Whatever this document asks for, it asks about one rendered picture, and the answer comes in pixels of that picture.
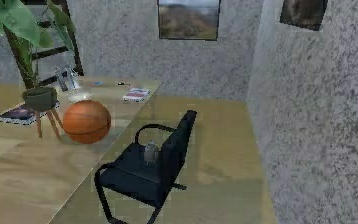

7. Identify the light wooden table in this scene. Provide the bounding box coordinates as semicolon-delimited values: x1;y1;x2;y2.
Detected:
0;75;164;224

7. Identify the framed dark brown picture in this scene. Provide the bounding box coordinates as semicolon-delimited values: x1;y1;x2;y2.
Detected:
279;0;329;32

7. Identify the green house plant in pot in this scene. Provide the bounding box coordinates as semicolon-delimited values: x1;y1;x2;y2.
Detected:
0;0;77;140

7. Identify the dark wooden ladder shelf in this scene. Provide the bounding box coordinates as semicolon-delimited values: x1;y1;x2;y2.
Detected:
0;0;85;88

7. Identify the orange basketball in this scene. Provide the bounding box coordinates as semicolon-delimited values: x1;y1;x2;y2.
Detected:
62;99;112;145

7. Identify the white bowl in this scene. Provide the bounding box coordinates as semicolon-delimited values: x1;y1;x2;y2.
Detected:
67;90;93;104

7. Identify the clear glass bottle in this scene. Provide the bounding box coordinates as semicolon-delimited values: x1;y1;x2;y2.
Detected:
54;65;82;93

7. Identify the framed landscape picture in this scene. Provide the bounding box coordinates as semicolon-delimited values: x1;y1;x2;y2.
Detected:
157;0;222;42

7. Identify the dark purple book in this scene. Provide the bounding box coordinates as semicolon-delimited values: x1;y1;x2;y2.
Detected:
0;100;61;127

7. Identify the black office chair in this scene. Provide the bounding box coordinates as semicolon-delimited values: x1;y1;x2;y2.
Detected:
93;109;198;224

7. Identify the red and white book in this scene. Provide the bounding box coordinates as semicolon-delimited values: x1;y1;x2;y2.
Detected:
121;87;151;103

